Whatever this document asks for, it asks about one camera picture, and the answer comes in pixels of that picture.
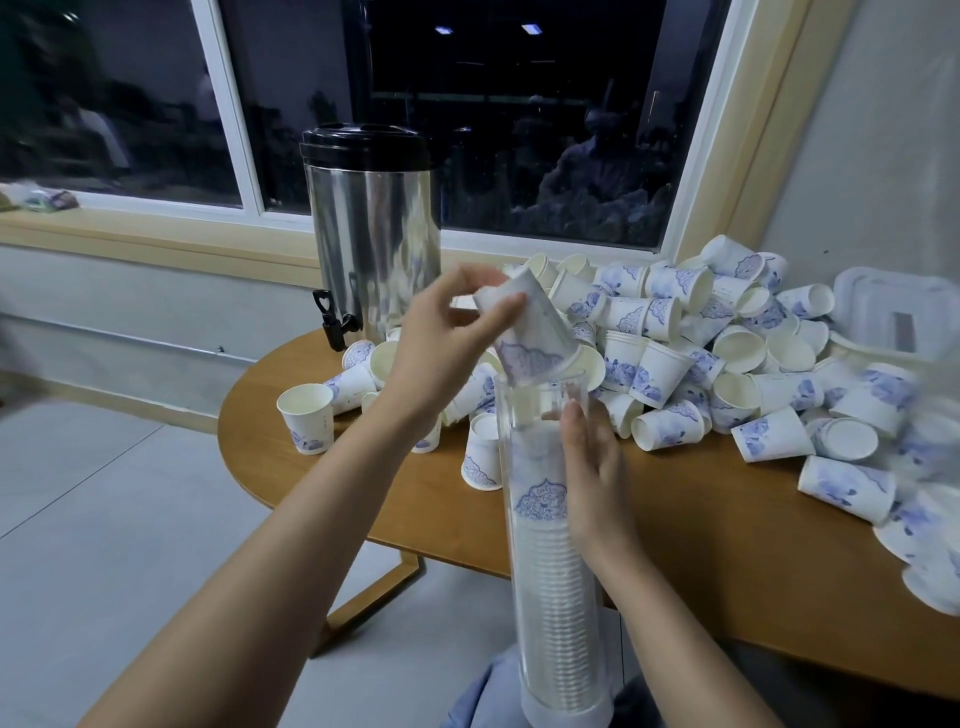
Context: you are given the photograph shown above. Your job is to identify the person's left hand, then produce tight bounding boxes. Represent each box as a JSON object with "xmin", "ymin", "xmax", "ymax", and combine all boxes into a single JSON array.
[{"xmin": 382, "ymin": 267, "xmax": 530, "ymax": 429}]

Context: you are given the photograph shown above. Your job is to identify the person's right hand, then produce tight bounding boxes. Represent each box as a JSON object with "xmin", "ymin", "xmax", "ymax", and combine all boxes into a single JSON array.
[{"xmin": 558, "ymin": 397, "xmax": 647, "ymax": 575}]

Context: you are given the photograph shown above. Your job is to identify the clear plastic cup dispenser tube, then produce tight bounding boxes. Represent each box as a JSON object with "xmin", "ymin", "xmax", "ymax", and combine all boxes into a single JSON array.
[{"xmin": 498, "ymin": 378, "xmax": 621, "ymax": 728}]

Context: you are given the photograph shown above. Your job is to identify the single blue-printed paper cup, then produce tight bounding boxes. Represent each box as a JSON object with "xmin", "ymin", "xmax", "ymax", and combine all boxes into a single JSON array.
[{"xmin": 472, "ymin": 268, "xmax": 584, "ymax": 386}]

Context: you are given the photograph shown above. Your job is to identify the nested stack of paper cups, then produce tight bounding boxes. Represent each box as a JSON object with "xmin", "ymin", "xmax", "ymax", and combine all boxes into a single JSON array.
[{"xmin": 510, "ymin": 420, "xmax": 611, "ymax": 716}]

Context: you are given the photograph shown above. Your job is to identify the pile of paper cups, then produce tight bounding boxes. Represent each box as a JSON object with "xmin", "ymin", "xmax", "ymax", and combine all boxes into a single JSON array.
[{"xmin": 276, "ymin": 232, "xmax": 960, "ymax": 618}]

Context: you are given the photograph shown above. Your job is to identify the person's right forearm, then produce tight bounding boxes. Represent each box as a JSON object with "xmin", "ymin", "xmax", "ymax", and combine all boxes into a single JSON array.
[{"xmin": 589, "ymin": 543, "xmax": 785, "ymax": 728}]

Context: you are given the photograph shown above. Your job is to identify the person's left forearm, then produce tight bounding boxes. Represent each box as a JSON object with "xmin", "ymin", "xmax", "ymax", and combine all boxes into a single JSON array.
[{"xmin": 82, "ymin": 397, "xmax": 437, "ymax": 728}]

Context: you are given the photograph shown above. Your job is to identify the person's blue jeans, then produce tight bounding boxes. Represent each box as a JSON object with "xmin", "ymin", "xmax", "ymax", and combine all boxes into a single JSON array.
[{"xmin": 442, "ymin": 645, "xmax": 665, "ymax": 728}]

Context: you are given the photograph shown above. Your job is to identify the stainless steel water dispenser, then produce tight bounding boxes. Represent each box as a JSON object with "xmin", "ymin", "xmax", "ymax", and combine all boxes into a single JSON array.
[{"xmin": 298, "ymin": 123, "xmax": 446, "ymax": 356}]

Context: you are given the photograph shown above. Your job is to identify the white framed window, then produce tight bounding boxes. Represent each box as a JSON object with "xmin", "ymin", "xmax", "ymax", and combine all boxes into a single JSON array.
[{"xmin": 0, "ymin": 0, "xmax": 860, "ymax": 275}]

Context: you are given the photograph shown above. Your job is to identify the white plastic lid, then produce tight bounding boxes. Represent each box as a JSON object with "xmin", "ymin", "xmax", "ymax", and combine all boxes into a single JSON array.
[{"xmin": 832, "ymin": 265, "xmax": 960, "ymax": 363}]

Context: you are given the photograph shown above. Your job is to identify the wooden table leg frame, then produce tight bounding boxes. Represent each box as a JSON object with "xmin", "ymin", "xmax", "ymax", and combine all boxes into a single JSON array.
[{"xmin": 307, "ymin": 547, "xmax": 431, "ymax": 659}]

